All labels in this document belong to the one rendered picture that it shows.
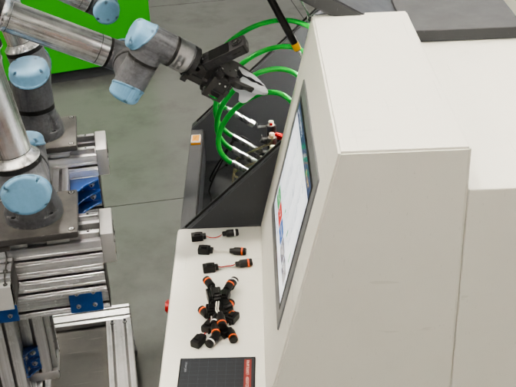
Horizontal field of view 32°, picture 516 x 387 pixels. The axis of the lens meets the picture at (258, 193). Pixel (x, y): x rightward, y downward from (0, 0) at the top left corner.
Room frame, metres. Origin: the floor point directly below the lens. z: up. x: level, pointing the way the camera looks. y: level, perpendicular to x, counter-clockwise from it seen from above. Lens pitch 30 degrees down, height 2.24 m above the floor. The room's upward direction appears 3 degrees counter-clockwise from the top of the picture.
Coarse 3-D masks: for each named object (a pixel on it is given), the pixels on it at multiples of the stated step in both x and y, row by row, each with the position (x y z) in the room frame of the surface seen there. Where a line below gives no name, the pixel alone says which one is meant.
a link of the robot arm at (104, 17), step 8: (64, 0) 2.53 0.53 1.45; (72, 0) 2.53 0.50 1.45; (80, 0) 2.53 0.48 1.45; (88, 0) 2.53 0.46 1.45; (96, 0) 2.54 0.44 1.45; (104, 0) 2.53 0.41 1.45; (112, 0) 2.55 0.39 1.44; (80, 8) 2.54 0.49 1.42; (88, 8) 2.53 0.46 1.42; (96, 8) 2.52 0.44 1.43; (104, 8) 2.52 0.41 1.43; (112, 8) 2.52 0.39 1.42; (96, 16) 2.52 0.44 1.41; (104, 16) 2.52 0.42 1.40; (112, 16) 2.52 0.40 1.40; (104, 24) 2.52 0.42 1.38
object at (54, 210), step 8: (56, 192) 2.06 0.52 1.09; (56, 200) 2.03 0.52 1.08; (48, 208) 2.00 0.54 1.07; (56, 208) 2.01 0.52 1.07; (8, 216) 1.99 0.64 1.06; (16, 216) 1.97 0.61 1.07; (24, 216) 1.97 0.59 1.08; (32, 216) 1.97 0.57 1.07; (40, 216) 1.97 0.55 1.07; (48, 216) 1.98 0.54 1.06; (56, 216) 2.00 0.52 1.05; (8, 224) 1.99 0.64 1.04; (16, 224) 1.97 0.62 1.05; (24, 224) 1.96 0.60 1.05; (32, 224) 1.96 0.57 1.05; (40, 224) 1.97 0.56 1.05; (48, 224) 1.98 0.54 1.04
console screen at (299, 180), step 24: (288, 144) 1.87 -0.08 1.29; (312, 144) 1.57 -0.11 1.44; (288, 168) 1.78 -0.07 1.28; (312, 168) 1.51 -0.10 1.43; (288, 192) 1.70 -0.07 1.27; (312, 192) 1.44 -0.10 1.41; (288, 216) 1.62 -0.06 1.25; (288, 240) 1.55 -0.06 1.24; (288, 264) 1.48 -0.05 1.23; (288, 288) 1.43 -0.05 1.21
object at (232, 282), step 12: (204, 276) 1.75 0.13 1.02; (216, 288) 1.68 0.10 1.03; (228, 288) 1.71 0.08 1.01; (216, 300) 1.65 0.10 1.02; (228, 300) 1.67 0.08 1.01; (204, 312) 1.64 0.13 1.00; (216, 312) 1.62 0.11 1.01; (228, 312) 1.64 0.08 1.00; (204, 324) 1.59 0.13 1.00; (216, 324) 1.57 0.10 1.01; (228, 324) 1.61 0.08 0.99; (204, 336) 1.55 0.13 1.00; (216, 336) 1.55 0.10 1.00; (228, 336) 1.56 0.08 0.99
